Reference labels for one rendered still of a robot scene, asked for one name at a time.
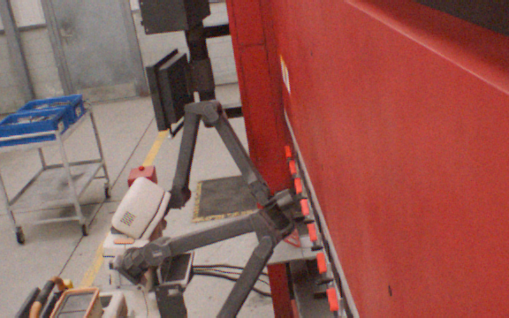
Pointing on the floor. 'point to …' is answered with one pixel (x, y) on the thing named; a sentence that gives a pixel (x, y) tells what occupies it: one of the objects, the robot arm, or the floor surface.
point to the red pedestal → (142, 174)
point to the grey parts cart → (52, 177)
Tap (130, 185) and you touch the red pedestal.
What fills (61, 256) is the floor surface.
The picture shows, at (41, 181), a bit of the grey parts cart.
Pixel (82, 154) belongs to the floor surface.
